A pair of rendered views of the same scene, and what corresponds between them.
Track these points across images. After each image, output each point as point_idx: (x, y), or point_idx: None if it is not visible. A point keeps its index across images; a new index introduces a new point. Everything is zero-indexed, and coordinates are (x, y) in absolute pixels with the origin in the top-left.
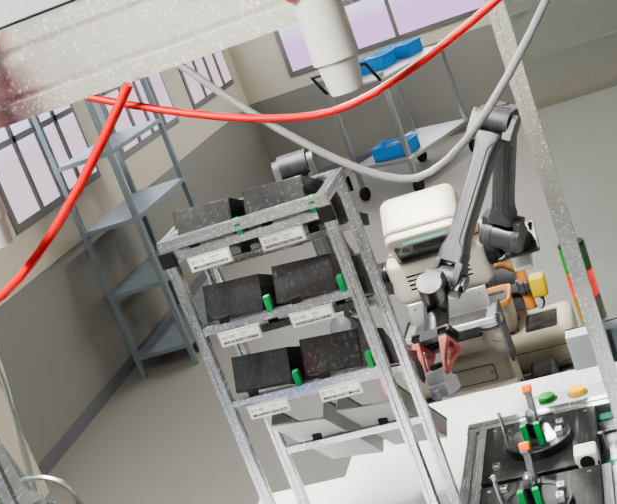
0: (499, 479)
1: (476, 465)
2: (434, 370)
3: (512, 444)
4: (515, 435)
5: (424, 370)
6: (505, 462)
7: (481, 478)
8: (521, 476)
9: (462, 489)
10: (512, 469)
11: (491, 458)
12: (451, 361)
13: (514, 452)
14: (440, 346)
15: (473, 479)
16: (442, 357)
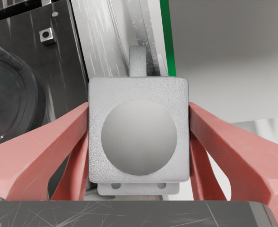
0: (39, 10)
1: (99, 66)
2: (132, 89)
3: (19, 80)
4: (19, 111)
5: (201, 109)
6: (39, 56)
7: (79, 29)
8: (6, 18)
9: (103, 1)
10: (23, 35)
11: (67, 70)
12: (63, 175)
13: (11, 53)
14: (37, 145)
15: (98, 37)
16: (66, 120)
